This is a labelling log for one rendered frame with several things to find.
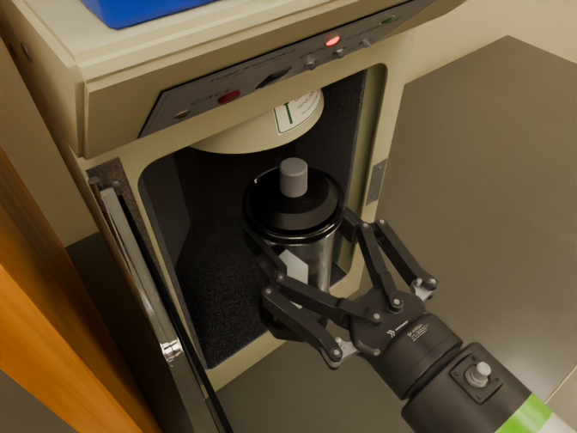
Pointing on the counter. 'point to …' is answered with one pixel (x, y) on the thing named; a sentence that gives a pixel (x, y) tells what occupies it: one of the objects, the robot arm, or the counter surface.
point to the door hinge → (108, 171)
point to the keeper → (376, 181)
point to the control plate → (215, 88)
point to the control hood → (160, 53)
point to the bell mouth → (267, 127)
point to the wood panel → (58, 325)
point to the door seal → (176, 319)
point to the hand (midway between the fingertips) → (295, 227)
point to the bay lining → (324, 160)
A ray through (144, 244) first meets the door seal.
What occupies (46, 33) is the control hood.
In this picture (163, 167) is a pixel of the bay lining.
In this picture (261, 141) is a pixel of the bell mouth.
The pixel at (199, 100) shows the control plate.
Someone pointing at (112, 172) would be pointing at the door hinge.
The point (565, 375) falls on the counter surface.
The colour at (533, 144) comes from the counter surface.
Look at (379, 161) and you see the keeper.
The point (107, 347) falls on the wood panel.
